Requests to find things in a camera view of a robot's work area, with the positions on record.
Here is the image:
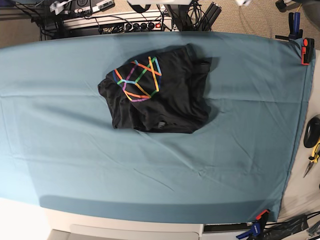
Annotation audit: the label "dark grey T-shirt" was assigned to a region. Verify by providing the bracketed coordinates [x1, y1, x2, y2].
[97, 44, 212, 134]

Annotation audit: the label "white power strip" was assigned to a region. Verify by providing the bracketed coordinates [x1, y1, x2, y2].
[63, 13, 174, 33]

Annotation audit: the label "teal table cloth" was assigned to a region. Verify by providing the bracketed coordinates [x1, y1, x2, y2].
[0, 32, 316, 224]

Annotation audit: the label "black aluminium extrusion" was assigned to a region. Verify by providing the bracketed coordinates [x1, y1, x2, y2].
[198, 2, 222, 32]

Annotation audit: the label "orange black clamp bottom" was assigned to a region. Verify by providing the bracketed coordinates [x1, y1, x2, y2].
[255, 209, 270, 224]

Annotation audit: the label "orange black clamp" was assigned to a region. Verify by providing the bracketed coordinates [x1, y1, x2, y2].
[301, 38, 315, 66]
[255, 209, 270, 224]

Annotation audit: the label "blue clamp bottom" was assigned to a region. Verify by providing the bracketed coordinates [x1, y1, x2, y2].
[236, 222, 262, 240]

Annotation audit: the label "blue clamp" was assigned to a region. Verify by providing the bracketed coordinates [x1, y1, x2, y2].
[236, 222, 262, 240]
[288, 12, 303, 41]

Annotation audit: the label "black computer mouse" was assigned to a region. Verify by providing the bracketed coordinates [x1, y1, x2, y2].
[303, 116, 320, 148]

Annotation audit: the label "orange black clamp top right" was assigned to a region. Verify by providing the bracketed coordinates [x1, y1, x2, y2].
[301, 38, 315, 66]

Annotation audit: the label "blue clamp top right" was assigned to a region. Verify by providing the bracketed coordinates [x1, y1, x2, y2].
[288, 12, 303, 41]

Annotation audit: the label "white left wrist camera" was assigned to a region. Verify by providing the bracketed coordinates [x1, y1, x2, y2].
[235, 0, 252, 7]

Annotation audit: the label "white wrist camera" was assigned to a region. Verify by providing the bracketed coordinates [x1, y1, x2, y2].
[49, 0, 70, 15]
[235, 0, 252, 7]

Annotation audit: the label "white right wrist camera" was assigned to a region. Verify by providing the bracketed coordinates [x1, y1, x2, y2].
[49, 0, 70, 15]

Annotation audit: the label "yellow handled pliers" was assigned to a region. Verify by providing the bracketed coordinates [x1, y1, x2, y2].
[303, 141, 320, 178]

